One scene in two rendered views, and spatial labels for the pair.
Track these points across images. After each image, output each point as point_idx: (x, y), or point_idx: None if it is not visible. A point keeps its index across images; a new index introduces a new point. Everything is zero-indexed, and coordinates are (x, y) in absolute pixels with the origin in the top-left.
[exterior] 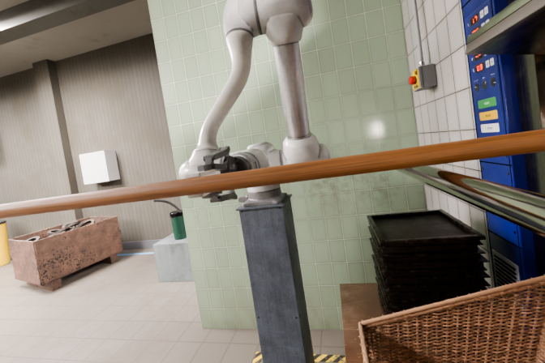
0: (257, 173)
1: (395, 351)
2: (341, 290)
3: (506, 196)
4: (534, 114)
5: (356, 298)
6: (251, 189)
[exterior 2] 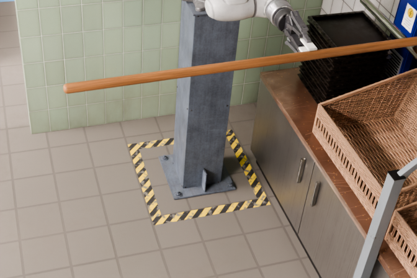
0: (349, 50)
1: (333, 116)
2: (265, 78)
3: None
4: None
5: (282, 84)
6: None
